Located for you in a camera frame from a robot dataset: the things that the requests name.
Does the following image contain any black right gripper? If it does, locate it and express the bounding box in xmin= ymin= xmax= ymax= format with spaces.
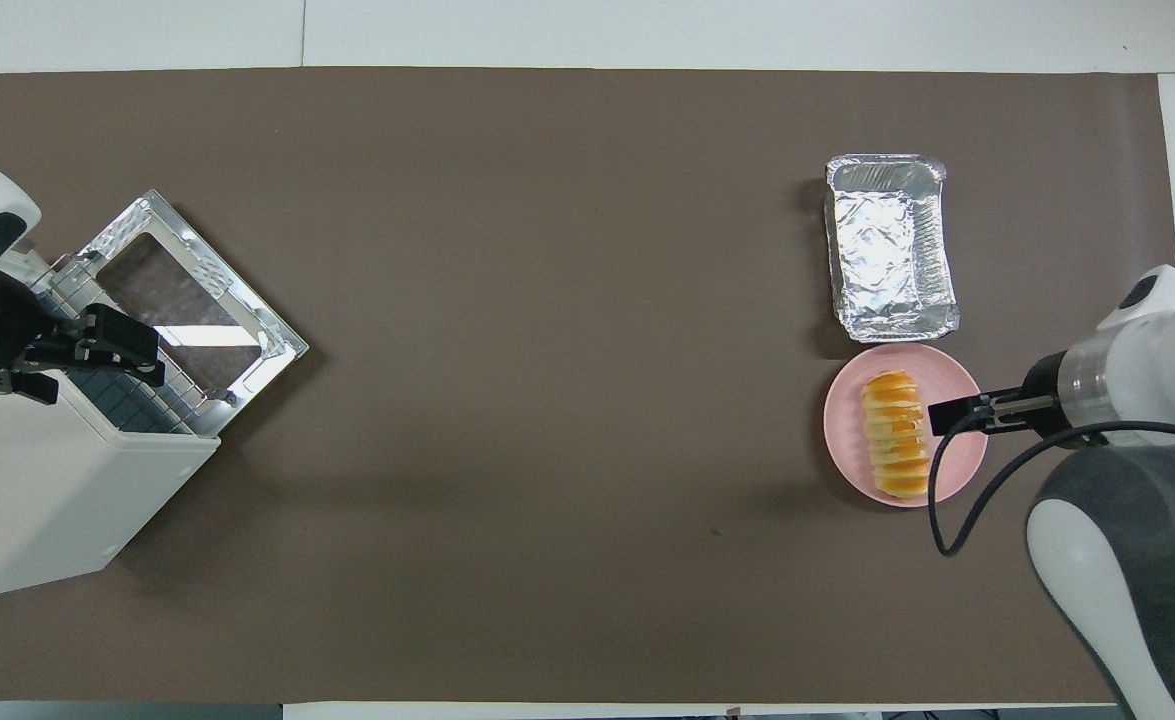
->
xmin=928 ymin=349 xmax=1071 ymax=442

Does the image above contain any sliced golden bread loaf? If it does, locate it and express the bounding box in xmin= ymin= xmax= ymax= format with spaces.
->
xmin=860 ymin=370 xmax=933 ymax=499

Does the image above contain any aluminium foil tray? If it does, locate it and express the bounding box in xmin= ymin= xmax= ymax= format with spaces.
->
xmin=824 ymin=153 xmax=960 ymax=344

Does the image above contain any glass oven door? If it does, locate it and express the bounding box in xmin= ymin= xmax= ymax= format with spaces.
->
xmin=75 ymin=189 xmax=310 ymax=438

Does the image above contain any white toaster oven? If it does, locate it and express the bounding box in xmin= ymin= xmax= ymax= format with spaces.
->
xmin=0 ymin=250 xmax=221 ymax=600

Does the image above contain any pink round plate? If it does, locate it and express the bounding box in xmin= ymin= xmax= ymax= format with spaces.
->
xmin=823 ymin=342 xmax=989 ymax=509

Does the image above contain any brown table mat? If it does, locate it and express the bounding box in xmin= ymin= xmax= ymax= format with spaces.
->
xmin=0 ymin=67 xmax=1175 ymax=705

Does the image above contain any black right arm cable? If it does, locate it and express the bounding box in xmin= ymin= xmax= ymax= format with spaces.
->
xmin=926 ymin=412 xmax=1175 ymax=558

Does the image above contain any metal oven wire rack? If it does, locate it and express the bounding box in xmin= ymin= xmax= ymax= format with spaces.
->
xmin=47 ymin=255 xmax=224 ymax=437

